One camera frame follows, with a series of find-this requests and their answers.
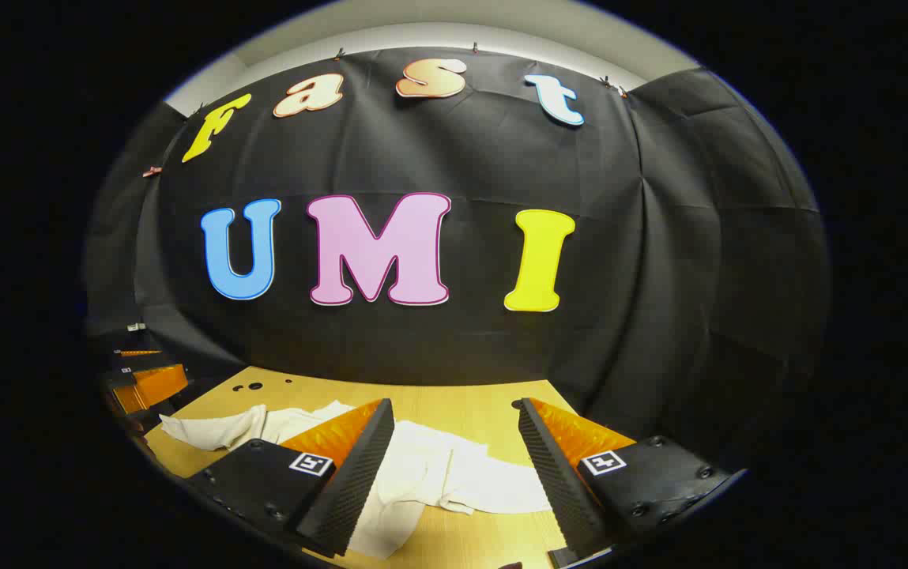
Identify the black backdrop cloth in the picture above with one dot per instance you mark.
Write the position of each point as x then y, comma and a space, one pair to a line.
659, 237

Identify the cream sweatshirt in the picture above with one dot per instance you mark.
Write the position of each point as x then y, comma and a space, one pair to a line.
438, 474

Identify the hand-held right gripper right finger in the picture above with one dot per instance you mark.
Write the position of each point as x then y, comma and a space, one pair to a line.
552, 482

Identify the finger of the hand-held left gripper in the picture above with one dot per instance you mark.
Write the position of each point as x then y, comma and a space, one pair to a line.
145, 360
155, 386

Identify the red clip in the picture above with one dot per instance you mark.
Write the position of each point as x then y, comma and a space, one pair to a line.
152, 171

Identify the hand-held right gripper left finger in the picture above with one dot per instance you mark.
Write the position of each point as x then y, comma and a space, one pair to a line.
359, 474

